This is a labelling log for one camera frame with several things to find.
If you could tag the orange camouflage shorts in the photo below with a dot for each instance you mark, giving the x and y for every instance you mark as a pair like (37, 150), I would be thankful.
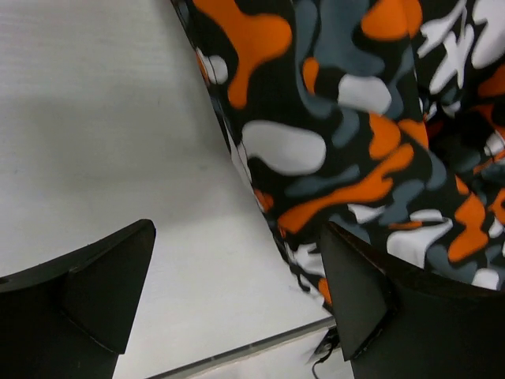
(384, 117)

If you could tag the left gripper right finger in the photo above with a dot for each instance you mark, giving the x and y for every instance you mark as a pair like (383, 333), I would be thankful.
(396, 320)

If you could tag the aluminium front rail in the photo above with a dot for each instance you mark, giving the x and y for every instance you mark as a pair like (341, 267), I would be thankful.
(246, 351)

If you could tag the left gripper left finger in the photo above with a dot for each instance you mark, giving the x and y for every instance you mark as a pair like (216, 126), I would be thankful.
(71, 317)

